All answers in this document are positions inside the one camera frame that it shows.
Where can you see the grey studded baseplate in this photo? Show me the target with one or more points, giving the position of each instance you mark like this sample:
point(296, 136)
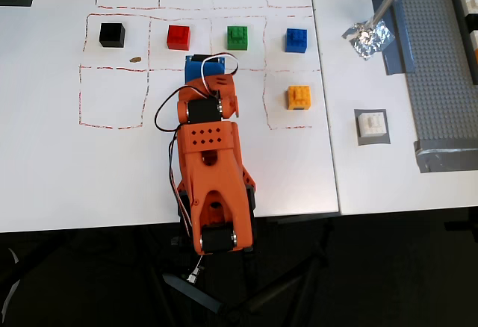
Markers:
point(437, 62)

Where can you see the brown smudge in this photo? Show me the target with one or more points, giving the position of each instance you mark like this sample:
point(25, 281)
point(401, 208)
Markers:
point(135, 59)

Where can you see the aluminium foil sheet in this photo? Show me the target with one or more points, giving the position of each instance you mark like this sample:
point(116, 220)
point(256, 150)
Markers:
point(367, 41)

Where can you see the small green brick block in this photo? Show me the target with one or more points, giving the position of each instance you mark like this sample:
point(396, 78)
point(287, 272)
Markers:
point(237, 38)

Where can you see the black brick block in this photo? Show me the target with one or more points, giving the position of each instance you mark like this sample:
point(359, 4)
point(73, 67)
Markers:
point(112, 35)

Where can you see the blue-grey tape strip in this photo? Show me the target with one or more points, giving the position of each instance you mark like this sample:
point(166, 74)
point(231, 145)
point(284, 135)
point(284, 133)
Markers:
point(401, 54)

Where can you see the black table clamp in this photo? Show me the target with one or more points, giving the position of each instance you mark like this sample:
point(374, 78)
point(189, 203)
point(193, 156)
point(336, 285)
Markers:
point(249, 202)

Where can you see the blue brick block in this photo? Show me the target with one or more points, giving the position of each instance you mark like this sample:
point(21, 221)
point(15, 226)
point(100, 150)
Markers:
point(296, 40)

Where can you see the black tripod base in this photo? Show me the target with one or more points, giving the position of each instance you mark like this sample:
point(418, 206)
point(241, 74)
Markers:
point(194, 293)

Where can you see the silver-grey tape patch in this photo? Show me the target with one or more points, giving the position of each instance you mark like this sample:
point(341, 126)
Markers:
point(448, 159)

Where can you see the white brick block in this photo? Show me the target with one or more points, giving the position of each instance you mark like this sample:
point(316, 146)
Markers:
point(371, 124)

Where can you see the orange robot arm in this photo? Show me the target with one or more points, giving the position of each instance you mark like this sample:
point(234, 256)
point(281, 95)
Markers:
point(209, 162)

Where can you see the orange brick block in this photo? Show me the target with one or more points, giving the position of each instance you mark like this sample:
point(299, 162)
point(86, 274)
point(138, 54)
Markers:
point(298, 97)

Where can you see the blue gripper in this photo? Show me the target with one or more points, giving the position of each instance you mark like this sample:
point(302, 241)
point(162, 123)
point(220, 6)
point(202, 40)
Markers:
point(196, 72)

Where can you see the red brick block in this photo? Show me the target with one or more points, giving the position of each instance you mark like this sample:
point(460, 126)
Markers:
point(179, 37)

